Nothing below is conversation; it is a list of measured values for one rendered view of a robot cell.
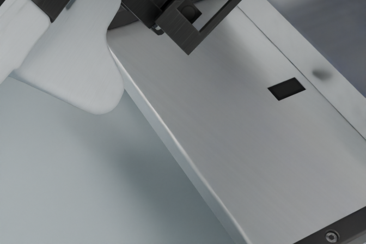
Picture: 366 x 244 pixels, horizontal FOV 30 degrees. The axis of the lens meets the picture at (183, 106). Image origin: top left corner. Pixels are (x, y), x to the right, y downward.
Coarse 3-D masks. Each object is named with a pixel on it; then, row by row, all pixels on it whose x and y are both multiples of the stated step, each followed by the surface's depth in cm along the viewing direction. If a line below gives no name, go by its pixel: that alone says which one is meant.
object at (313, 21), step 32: (256, 0) 62; (288, 0) 66; (320, 0) 67; (352, 0) 67; (288, 32) 60; (320, 32) 64; (352, 32) 64; (320, 64) 57; (352, 64) 61; (352, 96) 55
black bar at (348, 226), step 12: (348, 216) 48; (360, 216) 48; (324, 228) 47; (336, 228) 47; (348, 228) 47; (360, 228) 47; (300, 240) 46; (312, 240) 46; (324, 240) 46; (336, 240) 46; (348, 240) 46; (360, 240) 47
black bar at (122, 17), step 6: (198, 0) 65; (120, 6) 61; (120, 12) 61; (126, 12) 61; (114, 18) 61; (120, 18) 62; (126, 18) 62; (132, 18) 62; (114, 24) 62; (120, 24) 62
